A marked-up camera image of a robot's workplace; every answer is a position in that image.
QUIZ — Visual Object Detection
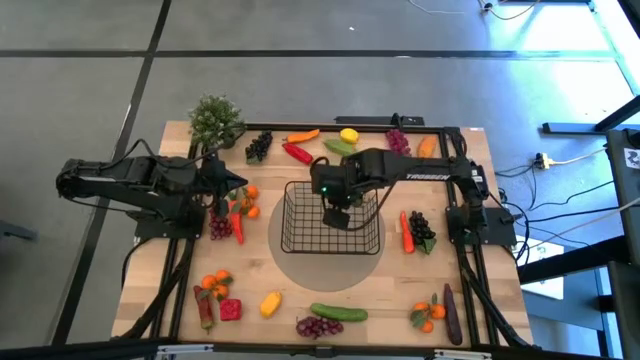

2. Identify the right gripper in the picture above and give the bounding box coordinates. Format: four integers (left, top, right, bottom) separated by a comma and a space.
309, 154, 364, 232

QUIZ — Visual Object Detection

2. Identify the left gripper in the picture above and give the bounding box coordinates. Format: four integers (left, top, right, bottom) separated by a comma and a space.
198, 153, 249, 218

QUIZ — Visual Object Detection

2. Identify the tangerine cluster with leaves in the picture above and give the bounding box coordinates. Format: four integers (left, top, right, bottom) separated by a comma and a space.
410, 292, 447, 335
227, 184, 262, 221
200, 269, 235, 303

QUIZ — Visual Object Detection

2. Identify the black wire basket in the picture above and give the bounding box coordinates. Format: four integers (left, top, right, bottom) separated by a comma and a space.
280, 179, 382, 256

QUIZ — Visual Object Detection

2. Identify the black plastic grape bunch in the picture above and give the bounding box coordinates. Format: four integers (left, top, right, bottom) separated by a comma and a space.
408, 210, 438, 256
244, 129, 275, 165

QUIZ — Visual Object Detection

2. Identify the small red chili pepper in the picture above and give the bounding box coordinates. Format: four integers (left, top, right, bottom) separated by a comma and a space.
228, 199, 246, 246

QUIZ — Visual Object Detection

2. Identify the dark red grape bunch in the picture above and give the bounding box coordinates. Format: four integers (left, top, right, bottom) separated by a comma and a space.
295, 315, 345, 341
208, 207, 234, 241

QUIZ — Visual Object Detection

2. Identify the long red pepper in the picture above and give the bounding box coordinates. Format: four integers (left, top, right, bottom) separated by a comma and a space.
281, 142, 315, 166

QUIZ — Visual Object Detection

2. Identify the orange-red carrot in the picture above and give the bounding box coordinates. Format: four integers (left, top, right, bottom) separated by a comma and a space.
399, 210, 416, 255

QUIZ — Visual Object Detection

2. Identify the short green cucumber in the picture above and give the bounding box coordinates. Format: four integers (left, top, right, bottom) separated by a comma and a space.
322, 138, 357, 157

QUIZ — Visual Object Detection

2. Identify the long orange pepper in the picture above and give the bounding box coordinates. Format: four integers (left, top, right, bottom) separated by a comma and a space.
282, 128, 321, 145

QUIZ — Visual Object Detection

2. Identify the long green cucumber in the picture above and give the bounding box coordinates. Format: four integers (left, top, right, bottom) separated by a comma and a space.
309, 302, 370, 323

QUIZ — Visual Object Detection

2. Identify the pink-purple grape bunch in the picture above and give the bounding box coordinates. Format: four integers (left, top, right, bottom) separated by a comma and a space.
384, 128, 412, 159

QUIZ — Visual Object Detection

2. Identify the yellow mango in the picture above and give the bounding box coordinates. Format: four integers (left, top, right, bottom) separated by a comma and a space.
259, 291, 284, 320

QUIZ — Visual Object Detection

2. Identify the red bumpy fruit block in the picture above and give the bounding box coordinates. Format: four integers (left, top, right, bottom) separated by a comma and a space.
219, 298, 243, 322

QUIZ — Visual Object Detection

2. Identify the dark purple eggplant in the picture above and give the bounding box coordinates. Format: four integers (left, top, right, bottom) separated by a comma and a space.
442, 282, 464, 347

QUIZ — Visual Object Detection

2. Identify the grey round mat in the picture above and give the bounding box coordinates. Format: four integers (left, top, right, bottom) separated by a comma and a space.
267, 192, 387, 294

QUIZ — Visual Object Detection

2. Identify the small green potted plant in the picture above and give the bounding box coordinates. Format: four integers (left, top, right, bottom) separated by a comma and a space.
188, 93, 247, 150

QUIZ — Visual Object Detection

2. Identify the black crossbar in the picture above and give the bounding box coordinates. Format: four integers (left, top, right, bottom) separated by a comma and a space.
0, 337, 640, 360

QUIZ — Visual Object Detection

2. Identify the white sheet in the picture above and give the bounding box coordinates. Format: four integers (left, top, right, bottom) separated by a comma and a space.
519, 234, 566, 301

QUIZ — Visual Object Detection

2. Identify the dark grey floor object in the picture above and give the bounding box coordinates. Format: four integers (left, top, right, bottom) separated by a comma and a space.
0, 218, 39, 242

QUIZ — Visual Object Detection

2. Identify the black slanted bar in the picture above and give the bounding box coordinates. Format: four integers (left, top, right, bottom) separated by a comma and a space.
517, 234, 634, 286

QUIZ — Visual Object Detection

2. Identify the black floor beam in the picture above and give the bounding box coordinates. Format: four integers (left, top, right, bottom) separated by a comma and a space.
542, 94, 640, 136

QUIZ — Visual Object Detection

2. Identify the black aluminium table frame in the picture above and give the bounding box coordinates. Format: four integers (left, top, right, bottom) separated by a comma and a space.
112, 122, 534, 351

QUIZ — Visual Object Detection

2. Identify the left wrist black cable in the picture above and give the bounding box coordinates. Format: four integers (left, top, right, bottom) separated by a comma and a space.
102, 127, 246, 174

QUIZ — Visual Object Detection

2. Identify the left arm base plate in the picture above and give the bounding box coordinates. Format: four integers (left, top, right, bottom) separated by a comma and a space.
125, 199, 207, 240

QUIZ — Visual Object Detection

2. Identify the black bracket bar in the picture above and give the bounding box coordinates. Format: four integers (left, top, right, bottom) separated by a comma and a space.
333, 113, 426, 127

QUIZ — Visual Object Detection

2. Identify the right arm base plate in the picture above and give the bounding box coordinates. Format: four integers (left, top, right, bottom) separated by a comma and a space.
446, 206, 517, 247

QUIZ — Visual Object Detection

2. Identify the silver bracket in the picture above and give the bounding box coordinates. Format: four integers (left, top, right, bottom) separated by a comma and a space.
155, 343, 215, 357
433, 348, 494, 360

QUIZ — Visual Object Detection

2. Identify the black floor cable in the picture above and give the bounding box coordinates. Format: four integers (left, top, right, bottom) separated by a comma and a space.
529, 179, 616, 214
524, 204, 624, 222

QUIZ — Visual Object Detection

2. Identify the white power cable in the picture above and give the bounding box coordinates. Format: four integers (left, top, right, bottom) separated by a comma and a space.
548, 146, 609, 167

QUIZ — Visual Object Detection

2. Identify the black cable with plug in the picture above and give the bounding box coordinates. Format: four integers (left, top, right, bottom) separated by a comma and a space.
478, 0, 542, 22

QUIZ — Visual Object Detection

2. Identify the grey floor cable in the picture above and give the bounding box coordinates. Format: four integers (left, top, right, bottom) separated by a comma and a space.
547, 197, 640, 247

